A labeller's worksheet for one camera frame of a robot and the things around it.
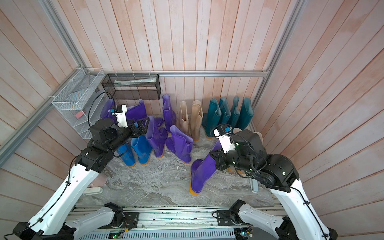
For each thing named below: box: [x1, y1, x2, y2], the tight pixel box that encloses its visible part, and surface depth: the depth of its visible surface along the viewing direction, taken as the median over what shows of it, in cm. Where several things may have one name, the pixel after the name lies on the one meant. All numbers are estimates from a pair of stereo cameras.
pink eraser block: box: [75, 110, 84, 119], surface depth 84 cm
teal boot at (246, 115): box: [237, 97, 254, 131], surface depth 91 cm
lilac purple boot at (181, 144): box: [165, 125, 194, 164], surface depth 80 cm
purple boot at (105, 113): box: [100, 98, 118, 125], surface depth 92 cm
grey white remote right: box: [249, 178, 259, 193], surface depth 83 cm
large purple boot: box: [189, 139, 223, 196], surface depth 69 cm
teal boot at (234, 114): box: [229, 96, 240, 130], surface depth 88 cm
